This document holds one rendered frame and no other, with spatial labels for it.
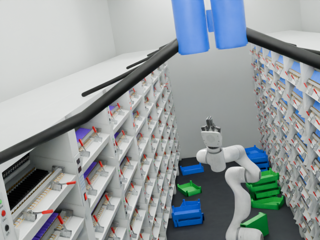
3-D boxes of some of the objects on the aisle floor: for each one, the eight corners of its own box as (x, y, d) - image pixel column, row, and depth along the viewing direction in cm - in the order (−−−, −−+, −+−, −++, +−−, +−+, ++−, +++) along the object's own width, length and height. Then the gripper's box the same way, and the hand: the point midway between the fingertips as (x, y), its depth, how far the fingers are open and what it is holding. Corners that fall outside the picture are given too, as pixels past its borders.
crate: (268, 233, 424) (266, 213, 420) (248, 246, 406) (245, 225, 402) (262, 231, 430) (259, 211, 426) (241, 244, 412) (239, 223, 408)
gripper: (203, 141, 248) (197, 113, 239) (229, 143, 242) (224, 114, 232) (199, 149, 243) (193, 121, 234) (225, 151, 236) (220, 122, 227)
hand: (209, 120), depth 234 cm, fingers closed
